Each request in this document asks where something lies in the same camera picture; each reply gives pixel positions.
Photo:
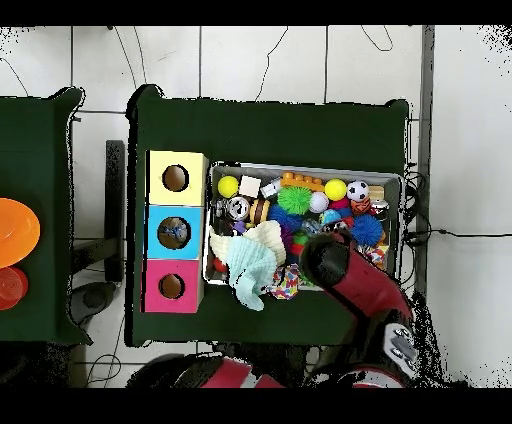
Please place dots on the mint green muslin cloth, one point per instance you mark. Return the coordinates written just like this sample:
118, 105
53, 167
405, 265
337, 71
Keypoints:
252, 272

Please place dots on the colourful polka-dot cloth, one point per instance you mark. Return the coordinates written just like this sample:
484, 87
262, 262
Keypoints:
286, 282

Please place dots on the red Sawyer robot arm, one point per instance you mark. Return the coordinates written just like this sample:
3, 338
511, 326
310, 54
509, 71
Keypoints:
360, 280

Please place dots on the wooden box with three holes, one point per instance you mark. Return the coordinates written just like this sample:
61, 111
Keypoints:
192, 200

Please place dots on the clear mesh bin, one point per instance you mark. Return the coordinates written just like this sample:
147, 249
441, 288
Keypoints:
394, 186

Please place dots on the yellow smiley ball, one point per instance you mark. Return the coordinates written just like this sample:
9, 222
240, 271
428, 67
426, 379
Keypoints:
228, 186

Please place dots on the green spiky rubber ball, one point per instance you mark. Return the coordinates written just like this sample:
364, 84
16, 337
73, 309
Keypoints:
294, 200

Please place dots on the orange plastic toy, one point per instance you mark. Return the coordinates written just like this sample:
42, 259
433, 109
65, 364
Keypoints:
300, 181

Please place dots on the white baseball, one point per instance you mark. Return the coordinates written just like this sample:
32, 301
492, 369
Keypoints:
318, 202

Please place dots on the plain yellow ball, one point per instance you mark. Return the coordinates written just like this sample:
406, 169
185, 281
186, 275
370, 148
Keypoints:
335, 189

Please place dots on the black and white soccer ball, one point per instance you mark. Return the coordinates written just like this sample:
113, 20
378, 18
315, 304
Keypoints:
358, 190

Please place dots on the blue spiky rubber ball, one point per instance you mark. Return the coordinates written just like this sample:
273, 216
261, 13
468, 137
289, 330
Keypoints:
368, 230

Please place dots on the black chair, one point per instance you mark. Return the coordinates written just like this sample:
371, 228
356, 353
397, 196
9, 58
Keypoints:
115, 208

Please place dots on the green cloth side table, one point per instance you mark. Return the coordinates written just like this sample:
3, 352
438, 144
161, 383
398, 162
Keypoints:
40, 144

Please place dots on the orange round plastic dish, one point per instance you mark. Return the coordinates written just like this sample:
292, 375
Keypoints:
16, 232

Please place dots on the red plastic cup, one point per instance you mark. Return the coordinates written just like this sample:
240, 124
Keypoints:
11, 288

